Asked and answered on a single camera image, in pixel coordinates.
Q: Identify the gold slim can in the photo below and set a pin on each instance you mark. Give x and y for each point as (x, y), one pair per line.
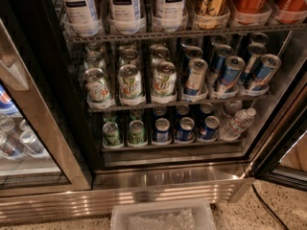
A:
(208, 10)

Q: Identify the bottom left pepsi can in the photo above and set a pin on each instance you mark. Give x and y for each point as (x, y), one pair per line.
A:
(161, 133)

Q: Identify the right red coke can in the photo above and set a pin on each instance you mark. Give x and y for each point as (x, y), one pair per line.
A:
(290, 11)

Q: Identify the wire shelf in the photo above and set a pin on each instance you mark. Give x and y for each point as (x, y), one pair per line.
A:
(96, 109)
(156, 35)

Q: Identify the right white tea bottle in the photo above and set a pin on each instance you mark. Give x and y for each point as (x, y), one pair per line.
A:
(170, 13)

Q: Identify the green can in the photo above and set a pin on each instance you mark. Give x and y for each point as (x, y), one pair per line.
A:
(137, 135)
(112, 135)

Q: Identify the front left red bull can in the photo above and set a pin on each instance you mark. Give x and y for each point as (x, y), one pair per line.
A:
(194, 77)

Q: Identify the front right red bull can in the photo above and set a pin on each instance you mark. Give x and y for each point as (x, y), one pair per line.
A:
(262, 73)

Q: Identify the pepsi can behind door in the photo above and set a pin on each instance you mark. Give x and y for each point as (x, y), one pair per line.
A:
(7, 107)

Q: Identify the front left 7up can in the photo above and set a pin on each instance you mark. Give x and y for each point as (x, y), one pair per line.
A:
(97, 88)

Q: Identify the front right 7up can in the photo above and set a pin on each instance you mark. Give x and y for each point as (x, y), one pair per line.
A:
(164, 86)

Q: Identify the second row red bull can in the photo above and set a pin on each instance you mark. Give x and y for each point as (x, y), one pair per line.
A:
(222, 52)

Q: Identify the clear plastic bin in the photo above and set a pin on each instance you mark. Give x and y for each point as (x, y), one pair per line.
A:
(184, 214)

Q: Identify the front middle red bull can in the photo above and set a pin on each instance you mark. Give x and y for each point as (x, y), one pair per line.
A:
(230, 73)

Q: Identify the middle wire shelf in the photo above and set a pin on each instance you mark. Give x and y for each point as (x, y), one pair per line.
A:
(96, 109)

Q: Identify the second row right red bull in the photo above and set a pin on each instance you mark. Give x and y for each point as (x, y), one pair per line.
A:
(251, 57)

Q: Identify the left fridge glass door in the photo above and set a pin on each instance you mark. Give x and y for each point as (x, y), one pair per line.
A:
(35, 148)

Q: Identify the front clear water bottle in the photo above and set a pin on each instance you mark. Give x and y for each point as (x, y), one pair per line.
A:
(233, 129)

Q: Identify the bottom middle pepsi can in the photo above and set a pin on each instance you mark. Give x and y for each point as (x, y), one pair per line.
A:
(185, 130)

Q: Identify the bottom right pepsi can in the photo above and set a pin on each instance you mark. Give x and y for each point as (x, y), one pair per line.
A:
(209, 128)

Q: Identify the open right fridge door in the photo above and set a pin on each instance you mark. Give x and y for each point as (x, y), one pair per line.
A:
(283, 160)

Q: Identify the bottom left green can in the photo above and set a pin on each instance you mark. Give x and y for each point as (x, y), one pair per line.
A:
(112, 135)

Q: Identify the top wire shelf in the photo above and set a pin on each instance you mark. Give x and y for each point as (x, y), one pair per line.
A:
(156, 35)

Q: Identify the front middle 7up can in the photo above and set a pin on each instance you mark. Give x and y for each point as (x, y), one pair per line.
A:
(130, 85)

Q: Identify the middle white tea bottle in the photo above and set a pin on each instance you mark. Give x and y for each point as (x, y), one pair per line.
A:
(126, 15)

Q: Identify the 7up can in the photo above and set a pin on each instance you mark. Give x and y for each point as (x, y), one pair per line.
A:
(97, 88)
(130, 85)
(164, 86)

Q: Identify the left white tea bottle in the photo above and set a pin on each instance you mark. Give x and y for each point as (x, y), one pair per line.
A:
(83, 16)

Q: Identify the white tea bottle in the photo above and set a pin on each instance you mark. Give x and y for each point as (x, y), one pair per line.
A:
(170, 13)
(126, 15)
(83, 16)

